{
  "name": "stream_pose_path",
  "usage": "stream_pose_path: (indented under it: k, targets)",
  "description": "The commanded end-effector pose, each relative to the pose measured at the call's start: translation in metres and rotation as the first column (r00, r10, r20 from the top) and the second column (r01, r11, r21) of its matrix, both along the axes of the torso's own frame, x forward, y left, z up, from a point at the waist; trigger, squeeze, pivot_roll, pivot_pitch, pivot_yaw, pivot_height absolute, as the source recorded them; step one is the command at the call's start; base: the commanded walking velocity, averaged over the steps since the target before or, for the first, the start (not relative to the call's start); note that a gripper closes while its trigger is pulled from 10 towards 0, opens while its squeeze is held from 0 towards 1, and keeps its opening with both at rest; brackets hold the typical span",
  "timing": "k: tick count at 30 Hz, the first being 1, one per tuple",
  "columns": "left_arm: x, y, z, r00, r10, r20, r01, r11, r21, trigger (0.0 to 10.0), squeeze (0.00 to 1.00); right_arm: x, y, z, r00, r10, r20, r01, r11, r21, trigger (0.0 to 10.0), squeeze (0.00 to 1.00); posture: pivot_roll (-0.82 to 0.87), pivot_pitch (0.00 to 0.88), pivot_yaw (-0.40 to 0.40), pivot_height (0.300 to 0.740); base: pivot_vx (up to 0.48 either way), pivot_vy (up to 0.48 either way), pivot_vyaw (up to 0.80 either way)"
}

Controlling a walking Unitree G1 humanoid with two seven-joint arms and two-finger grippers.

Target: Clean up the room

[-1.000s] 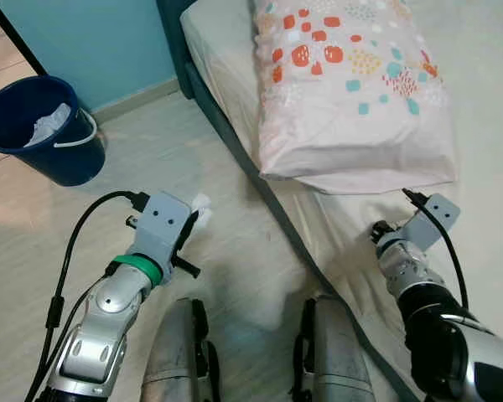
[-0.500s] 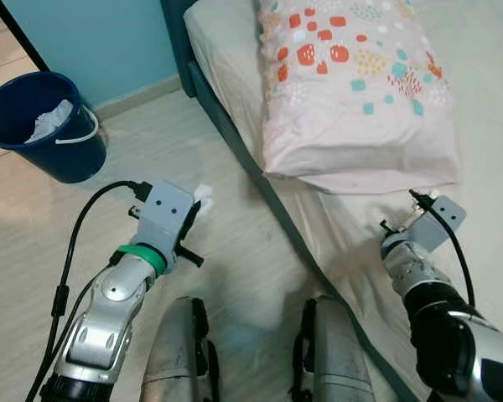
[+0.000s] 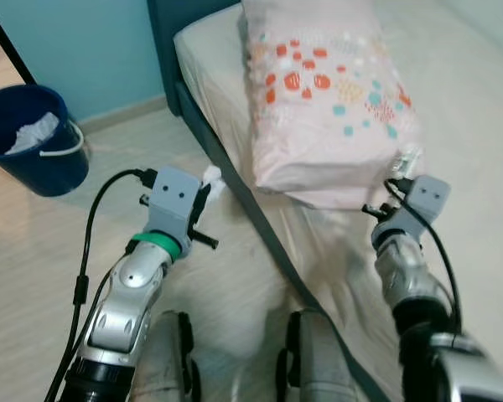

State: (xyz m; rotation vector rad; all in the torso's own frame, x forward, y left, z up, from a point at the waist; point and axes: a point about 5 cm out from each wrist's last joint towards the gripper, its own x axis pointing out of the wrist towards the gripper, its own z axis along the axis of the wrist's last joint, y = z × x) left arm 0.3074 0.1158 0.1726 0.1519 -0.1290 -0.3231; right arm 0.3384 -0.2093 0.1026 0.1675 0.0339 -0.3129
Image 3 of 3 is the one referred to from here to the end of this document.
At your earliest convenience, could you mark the small white wrapper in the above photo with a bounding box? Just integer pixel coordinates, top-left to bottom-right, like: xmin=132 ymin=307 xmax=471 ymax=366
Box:
xmin=397 ymin=144 xmax=425 ymax=178

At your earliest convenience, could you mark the white tissue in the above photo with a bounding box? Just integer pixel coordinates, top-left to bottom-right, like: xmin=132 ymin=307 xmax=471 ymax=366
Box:
xmin=201 ymin=165 xmax=228 ymax=198

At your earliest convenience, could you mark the pink patterned pillow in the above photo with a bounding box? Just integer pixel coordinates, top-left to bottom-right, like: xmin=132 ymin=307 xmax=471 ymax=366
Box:
xmin=241 ymin=0 xmax=424 ymax=210

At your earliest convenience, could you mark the mattress with beige sheet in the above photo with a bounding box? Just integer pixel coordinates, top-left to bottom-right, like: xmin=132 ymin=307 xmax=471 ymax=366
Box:
xmin=174 ymin=0 xmax=503 ymax=402

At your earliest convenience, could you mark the grey left robot leg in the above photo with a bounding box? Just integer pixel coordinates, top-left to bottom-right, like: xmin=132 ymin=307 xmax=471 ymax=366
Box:
xmin=130 ymin=310 xmax=202 ymax=402

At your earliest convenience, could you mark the grey robot leg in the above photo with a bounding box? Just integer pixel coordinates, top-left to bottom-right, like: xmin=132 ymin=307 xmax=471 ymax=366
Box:
xmin=130 ymin=310 xmax=202 ymax=402
xmin=277 ymin=310 xmax=361 ymax=402

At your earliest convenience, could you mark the blue plastic bucket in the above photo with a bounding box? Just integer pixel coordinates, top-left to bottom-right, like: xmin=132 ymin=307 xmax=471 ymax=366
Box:
xmin=0 ymin=84 xmax=91 ymax=198

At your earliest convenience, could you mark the grey right robot leg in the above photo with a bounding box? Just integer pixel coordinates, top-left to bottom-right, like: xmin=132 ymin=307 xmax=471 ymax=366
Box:
xmin=277 ymin=310 xmax=361 ymax=402

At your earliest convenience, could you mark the white crumpled paper rubbish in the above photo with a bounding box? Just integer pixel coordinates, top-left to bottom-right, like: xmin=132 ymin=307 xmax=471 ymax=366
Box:
xmin=4 ymin=111 xmax=61 ymax=156

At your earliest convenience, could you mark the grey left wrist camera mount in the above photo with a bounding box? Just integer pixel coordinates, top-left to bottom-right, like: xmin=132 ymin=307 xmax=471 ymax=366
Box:
xmin=144 ymin=166 xmax=204 ymax=244

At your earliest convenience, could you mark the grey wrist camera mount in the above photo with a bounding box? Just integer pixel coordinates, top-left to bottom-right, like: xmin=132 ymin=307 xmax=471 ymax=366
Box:
xmin=144 ymin=166 xmax=204 ymax=244
xmin=371 ymin=176 xmax=451 ymax=250

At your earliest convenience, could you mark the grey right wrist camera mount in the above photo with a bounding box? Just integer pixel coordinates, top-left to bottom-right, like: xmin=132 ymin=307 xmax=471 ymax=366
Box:
xmin=371 ymin=176 xmax=451 ymax=250

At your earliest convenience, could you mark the black door frame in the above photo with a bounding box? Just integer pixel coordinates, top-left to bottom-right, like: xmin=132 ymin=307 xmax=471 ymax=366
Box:
xmin=0 ymin=13 xmax=36 ymax=85

